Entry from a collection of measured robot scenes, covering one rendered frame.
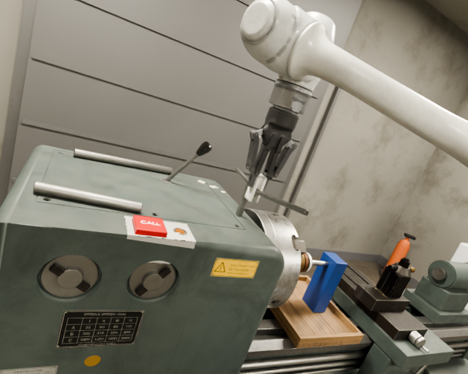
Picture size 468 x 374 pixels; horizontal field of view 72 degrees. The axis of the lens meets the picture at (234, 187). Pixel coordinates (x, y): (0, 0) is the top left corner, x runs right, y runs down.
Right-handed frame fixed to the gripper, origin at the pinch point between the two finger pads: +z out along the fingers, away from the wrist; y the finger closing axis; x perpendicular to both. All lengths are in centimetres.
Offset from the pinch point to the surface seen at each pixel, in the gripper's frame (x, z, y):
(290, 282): -3.6, 25.1, 20.9
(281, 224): 7.5, 11.9, 18.6
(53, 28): 197, -21, -67
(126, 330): -14.2, 31.3, -25.9
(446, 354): -18, 43, 95
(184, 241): -14.0, 9.7, -19.9
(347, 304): 11, 45, 71
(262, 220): 7.8, 11.9, 11.5
